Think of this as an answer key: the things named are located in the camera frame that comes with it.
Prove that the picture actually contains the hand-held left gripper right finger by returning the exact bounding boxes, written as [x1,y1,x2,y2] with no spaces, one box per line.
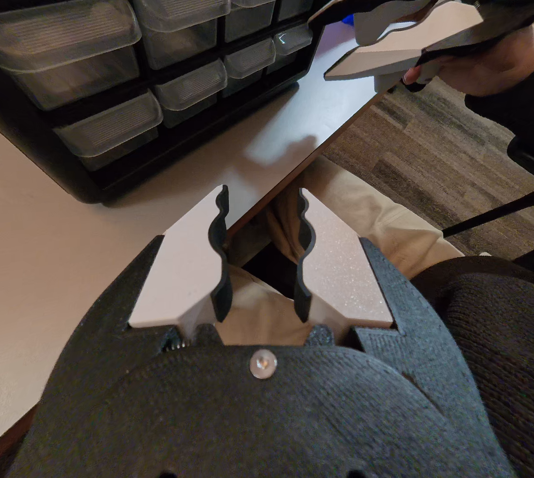
[294,188,395,342]

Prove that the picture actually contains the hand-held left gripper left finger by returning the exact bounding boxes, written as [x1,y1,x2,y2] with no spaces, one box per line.
[128,185,234,340]

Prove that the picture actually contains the black drawer cabinet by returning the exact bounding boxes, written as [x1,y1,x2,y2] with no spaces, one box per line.
[0,0,355,205]

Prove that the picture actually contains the rows of small cabinet drawers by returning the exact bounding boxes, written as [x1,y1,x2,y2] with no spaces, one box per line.
[0,0,336,172]

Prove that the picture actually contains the person's right forearm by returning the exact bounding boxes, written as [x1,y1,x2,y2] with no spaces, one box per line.
[464,71,534,176]

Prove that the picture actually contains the grey desk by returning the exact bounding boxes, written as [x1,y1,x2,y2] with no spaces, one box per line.
[0,21,389,437]

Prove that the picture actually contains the person's right hand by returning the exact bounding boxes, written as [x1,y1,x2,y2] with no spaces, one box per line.
[402,23,534,97]

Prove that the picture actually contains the person's beige pants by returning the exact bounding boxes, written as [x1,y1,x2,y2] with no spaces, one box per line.
[217,157,466,346]

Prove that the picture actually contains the person's dark knit sweater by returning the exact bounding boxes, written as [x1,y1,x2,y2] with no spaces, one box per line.
[411,255,534,478]

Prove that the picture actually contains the black strap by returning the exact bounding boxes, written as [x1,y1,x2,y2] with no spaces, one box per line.
[442,192,534,239]

